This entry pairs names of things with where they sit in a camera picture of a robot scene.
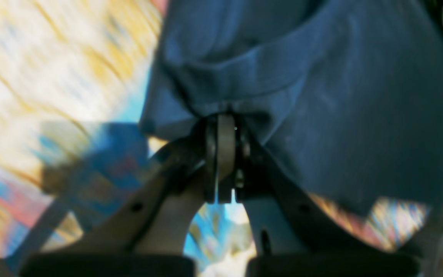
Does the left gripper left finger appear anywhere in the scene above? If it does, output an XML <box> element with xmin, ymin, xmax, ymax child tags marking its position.
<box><xmin>20</xmin><ymin>116</ymin><xmax>217</xmax><ymax>277</ymax></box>

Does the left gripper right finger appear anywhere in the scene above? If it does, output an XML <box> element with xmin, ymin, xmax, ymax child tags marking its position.
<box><xmin>218</xmin><ymin>114</ymin><xmax>420</xmax><ymax>277</ymax></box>

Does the dark blue t-shirt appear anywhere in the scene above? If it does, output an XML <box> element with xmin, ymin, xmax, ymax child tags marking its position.
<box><xmin>140</xmin><ymin>0</ymin><xmax>443</xmax><ymax>215</ymax></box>

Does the patterned tablecloth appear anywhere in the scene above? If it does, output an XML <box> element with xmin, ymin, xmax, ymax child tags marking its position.
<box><xmin>0</xmin><ymin>0</ymin><xmax>443</xmax><ymax>277</ymax></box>

